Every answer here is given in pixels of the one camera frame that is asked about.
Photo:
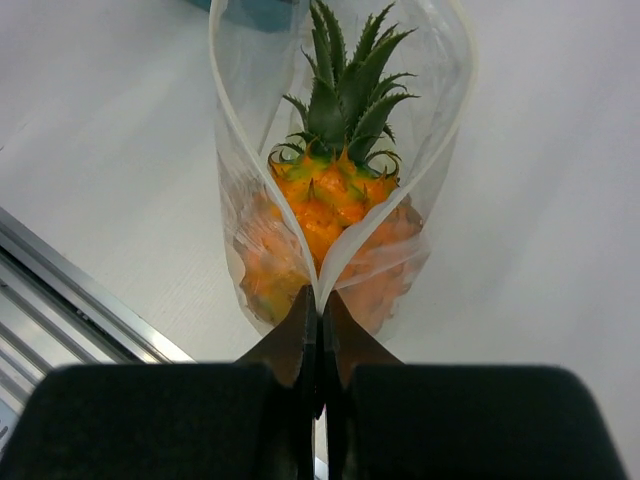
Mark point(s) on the blue plastic tray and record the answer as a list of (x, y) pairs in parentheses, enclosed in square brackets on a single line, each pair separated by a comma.
[(267, 16)]

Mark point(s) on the clear zip top bag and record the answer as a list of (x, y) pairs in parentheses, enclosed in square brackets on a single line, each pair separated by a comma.
[(254, 71)]

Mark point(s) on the aluminium mounting rail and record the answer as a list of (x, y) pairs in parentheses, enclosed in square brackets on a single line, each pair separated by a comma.
[(54, 314)]

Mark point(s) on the orange spiky toy fruit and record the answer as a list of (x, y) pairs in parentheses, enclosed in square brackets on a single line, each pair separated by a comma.
[(333, 171)]

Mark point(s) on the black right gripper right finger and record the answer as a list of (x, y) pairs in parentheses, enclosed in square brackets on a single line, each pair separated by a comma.
[(387, 419)]

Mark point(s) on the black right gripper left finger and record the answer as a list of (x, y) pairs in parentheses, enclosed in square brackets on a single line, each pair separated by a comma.
[(249, 419)]

